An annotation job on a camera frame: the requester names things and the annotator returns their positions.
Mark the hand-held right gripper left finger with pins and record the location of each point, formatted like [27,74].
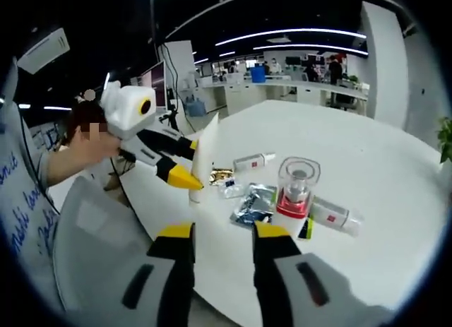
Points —
[176,270]

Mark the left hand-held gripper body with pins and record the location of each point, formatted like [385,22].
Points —
[127,111]

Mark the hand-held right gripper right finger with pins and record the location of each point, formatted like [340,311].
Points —
[272,270]

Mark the tall white skincare tube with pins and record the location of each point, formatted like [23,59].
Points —
[208,147]

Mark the gold foil skincare sachet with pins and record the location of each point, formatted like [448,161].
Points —
[220,175]

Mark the small clear skincare sachet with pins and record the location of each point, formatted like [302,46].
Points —
[231,188]

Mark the silver navy skincare sachet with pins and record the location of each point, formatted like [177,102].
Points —
[252,203]

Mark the clear jar with red base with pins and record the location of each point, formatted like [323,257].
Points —
[295,203]

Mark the small clear-cap skincare bottle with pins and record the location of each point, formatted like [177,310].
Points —
[333,214]
[252,162]

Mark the blue storage bin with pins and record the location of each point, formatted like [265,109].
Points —
[258,74]

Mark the black tripod stand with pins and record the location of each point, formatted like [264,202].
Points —
[173,117]

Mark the white-framed monitor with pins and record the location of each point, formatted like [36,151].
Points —
[155,87]

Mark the blue water jug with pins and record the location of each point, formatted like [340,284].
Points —
[196,108]

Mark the black ceiling pole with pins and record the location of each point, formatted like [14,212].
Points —
[153,41]

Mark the white mesh office chair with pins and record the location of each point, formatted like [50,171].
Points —
[106,235]

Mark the ceiling air conditioner unit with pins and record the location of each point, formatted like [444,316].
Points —
[44,51]

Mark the white shirt blue lettering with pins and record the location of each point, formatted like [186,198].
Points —
[21,182]

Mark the long white counter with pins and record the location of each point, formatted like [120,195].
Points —
[310,90]

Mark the ceiling light strip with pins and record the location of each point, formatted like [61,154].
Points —
[303,45]
[282,30]

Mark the potted green plant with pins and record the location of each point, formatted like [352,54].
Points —
[445,140]

